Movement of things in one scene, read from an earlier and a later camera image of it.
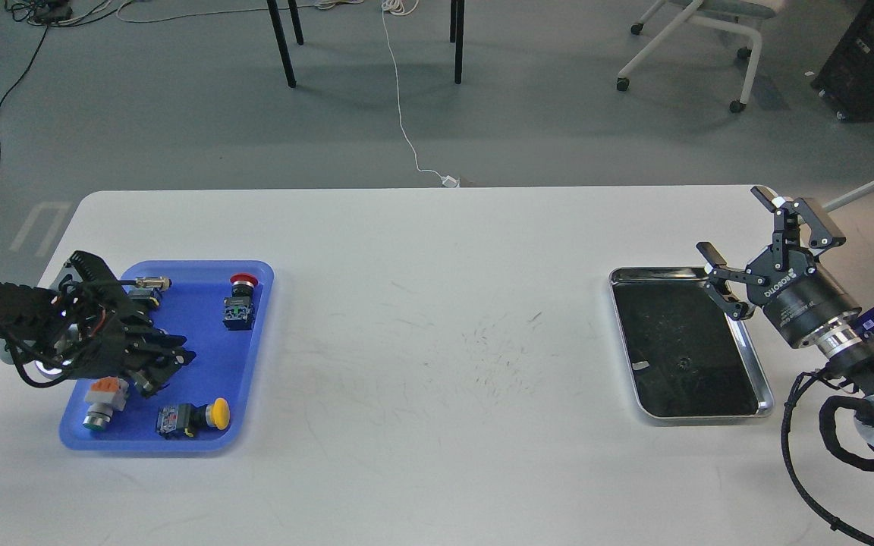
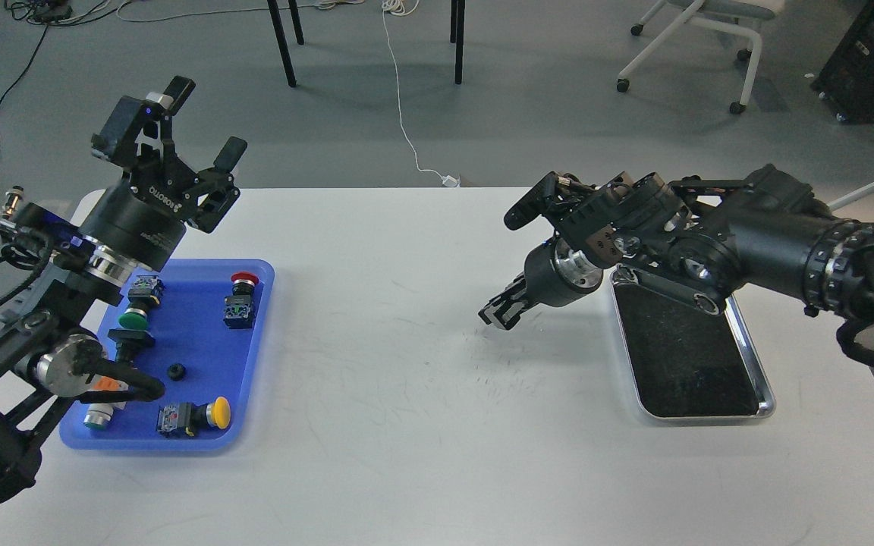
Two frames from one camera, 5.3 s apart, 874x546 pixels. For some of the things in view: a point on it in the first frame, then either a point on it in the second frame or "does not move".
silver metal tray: (688, 357) does not move
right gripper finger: (715, 266) → (510, 315)
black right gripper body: (800, 300) → (558, 277)
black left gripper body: (109, 343) → (139, 217)
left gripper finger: (149, 377) → (217, 189)
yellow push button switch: (180, 421) does not move
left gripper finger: (151, 343) → (137, 133)
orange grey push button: (106, 394) does not move
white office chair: (725, 13) does not move
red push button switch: (239, 309) does not move
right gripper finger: (790, 216) → (517, 287)
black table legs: (457, 20) does not move
